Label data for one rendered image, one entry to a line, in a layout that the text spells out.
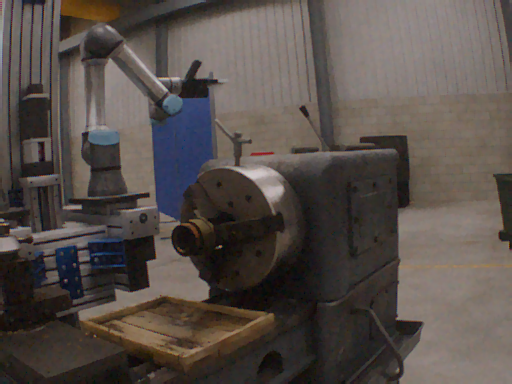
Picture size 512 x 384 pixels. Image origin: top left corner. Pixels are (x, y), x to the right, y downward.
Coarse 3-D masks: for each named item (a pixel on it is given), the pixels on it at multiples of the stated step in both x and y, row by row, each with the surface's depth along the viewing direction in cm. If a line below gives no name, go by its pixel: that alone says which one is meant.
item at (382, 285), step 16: (384, 272) 154; (352, 288) 136; (368, 288) 145; (384, 288) 157; (256, 304) 138; (272, 304) 135; (320, 304) 126; (336, 304) 125; (368, 304) 146; (384, 304) 157; (320, 320) 126; (336, 320) 128; (352, 320) 137; (368, 320) 147; (384, 320) 158; (320, 336) 127; (336, 336) 128; (352, 336) 137; (368, 336) 148; (320, 352) 127; (336, 352) 129; (352, 352) 138; (368, 352) 149; (320, 368) 127; (336, 368) 129; (352, 368) 139; (368, 368) 147
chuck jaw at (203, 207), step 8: (192, 184) 124; (200, 184) 126; (184, 192) 124; (192, 192) 122; (200, 192) 123; (192, 200) 120; (200, 200) 121; (208, 200) 123; (192, 208) 121; (200, 208) 119; (208, 208) 121; (216, 208) 123; (192, 216) 117; (200, 216) 117; (208, 216) 119; (216, 216) 121; (224, 216) 125
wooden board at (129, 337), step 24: (120, 312) 114; (144, 312) 119; (192, 312) 118; (216, 312) 117; (240, 312) 112; (264, 312) 109; (96, 336) 102; (120, 336) 96; (144, 336) 101; (168, 336) 101; (192, 336) 101; (216, 336) 100; (240, 336) 98; (168, 360) 87; (192, 360) 86
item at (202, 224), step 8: (184, 224) 110; (192, 224) 112; (200, 224) 112; (208, 224) 113; (176, 232) 111; (184, 232) 114; (192, 232) 109; (200, 232) 111; (208, 232) 112; (176, 240) 112; (184, 240) 114; (192, 240) 108; (200, 240) 110; (208, 240) 111; (176, 248) 112; (184, 248) 113; (192, 248) 109; (200, 248) 111; (208, 248) 112; (184, 256) 110; (192, 256) 113
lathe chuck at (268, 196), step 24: (216, 168) 122; (240, 168) 120; (216, 192) 123; (240, 192) 118; (264, 192) 115; (240, 216) 119; (288, 216) 117; (240, 240) 120; (264, 240) 116; (288, 240) 117; (240, 264) 121; (264, 264) 116; (240, 288) 121
